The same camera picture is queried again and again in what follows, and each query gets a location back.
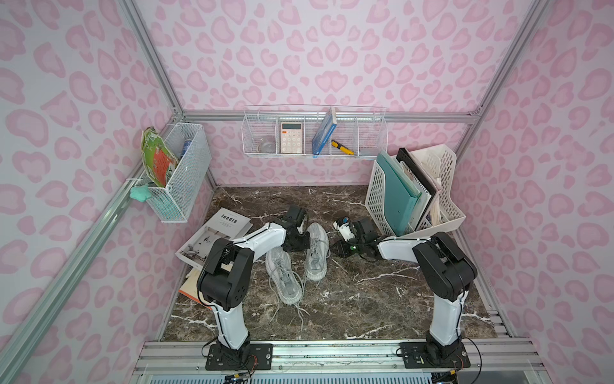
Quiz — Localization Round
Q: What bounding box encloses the grey knit sneaker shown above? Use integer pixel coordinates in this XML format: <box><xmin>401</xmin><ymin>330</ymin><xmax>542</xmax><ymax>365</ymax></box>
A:
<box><xmin>304</xmin><ymin>222</ymin><xmax>329</xmax><ymax>282</ymax></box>
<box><xmin>265</xmin><ymin>246</ymin><xmax>303</xmax><ymax>306</ymax></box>

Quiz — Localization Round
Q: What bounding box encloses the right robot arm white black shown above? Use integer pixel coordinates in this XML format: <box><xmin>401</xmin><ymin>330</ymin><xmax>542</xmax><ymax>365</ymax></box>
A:
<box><xmin>332</xmin><ymin>218</ymin><xmax>477</xmax><ymax>347</ymax></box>

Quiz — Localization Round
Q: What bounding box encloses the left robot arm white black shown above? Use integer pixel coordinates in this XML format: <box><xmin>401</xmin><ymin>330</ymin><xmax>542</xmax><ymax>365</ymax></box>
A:
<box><xmin>196</xmin><ymin>206</ymin><xmax>310</xmax><ymax>352</ymax></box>

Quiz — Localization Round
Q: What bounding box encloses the teal folder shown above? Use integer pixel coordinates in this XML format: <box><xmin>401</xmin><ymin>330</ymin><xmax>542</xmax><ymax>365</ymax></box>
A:
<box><xmin>377</xmin><ymin>152</ymin><xmax>422</xmax><ymax>236</ymax></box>

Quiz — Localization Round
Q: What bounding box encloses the white plastic file organizer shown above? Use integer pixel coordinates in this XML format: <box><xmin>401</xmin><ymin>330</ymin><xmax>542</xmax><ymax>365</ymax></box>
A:
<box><xmin>365</xmin><ymin>144</ymin><xmax>466</xmax><ymax>238</ymax></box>

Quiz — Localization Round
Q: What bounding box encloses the white hardcover book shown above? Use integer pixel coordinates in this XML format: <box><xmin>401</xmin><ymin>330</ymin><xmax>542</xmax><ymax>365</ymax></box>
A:
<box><xmin>175</xmin><ymin>208</ymin><xmax>253</xmax><ymax>270</ymax></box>

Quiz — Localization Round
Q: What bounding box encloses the clear glass bowl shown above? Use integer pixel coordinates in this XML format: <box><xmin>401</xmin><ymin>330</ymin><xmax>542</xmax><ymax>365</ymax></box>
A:
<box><xmin>257</xmin><ymin>137</ymin><xmax>277</xmax><ymax>155</ymax></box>

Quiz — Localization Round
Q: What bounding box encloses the yellow black utility knife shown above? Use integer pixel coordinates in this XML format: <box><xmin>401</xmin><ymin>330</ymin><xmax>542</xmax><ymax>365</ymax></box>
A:
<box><xmin>331</xmin><ymin>140</ymin><xmax>355</xmax><ymax>156</ymax></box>

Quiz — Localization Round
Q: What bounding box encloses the white pink calculator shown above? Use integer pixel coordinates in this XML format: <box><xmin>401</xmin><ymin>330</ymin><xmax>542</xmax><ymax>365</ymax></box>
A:
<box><xmin>280</xmin><ymin>122</ymin><xmax>304</xmax><ymax>155</ymax></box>

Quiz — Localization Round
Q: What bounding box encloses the black clipboard folder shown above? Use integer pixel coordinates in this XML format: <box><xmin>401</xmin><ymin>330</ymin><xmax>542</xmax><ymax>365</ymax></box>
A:
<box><xmin>397</xmin><ymin>148</ymin><xmax>441</xmax><ymax>231</ymax></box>

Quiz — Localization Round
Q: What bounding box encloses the blue book in shelf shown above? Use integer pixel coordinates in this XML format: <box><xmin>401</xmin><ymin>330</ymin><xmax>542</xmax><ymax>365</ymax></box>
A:
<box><xmin>312</xmin><ymin>107</ymin><xmax>337</xmax><ymax>158</ymax></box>

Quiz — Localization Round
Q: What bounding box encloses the green red snack bag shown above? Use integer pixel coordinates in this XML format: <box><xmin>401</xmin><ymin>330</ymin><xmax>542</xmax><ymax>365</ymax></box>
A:
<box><xmin>141</xmin><ymin>126</ymin><xmax>179</xmax><ymax>188</ymax></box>

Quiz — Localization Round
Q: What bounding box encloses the mint green hook clip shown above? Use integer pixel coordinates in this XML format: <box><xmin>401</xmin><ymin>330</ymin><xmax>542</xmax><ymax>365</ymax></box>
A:
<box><xmin>130</xmin><ymin>185</ymin><xmax>152</xmax><ymax>203</ymax></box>

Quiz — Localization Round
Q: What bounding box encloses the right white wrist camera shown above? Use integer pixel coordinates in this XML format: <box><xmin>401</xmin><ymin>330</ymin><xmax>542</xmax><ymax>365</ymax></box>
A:
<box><xmin>334</xmin><ymin>217</ymin><xmax>356</xmax><ymax>243</ymax></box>

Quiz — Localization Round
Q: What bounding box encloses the white wire wall shelf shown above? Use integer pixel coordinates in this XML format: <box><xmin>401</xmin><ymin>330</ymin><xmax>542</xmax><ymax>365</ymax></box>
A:
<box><xmin>241</xmin><ymin>104</ymin><xmax>388</xmax><ymax>158</ymax></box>

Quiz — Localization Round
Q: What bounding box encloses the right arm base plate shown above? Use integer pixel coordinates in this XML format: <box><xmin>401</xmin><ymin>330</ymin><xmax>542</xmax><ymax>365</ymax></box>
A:
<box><xmin>396</xmin><ymin>340</ymin><xmax>472</xmax><ymax>371</ymax></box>

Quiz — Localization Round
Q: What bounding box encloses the white wire side basket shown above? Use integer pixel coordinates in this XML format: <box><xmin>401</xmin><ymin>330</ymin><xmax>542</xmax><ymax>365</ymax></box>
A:
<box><xmin>145</xmin><ymin>123</ymin><xmax>212</xmax><ymax>223</ymax></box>

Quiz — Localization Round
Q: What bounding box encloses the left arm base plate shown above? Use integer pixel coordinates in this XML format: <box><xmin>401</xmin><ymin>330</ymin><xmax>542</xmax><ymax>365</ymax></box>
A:
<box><xmin>205</xmin><ymin>341</ymin><xmax>273</xmax><ymax>371</ymax></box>

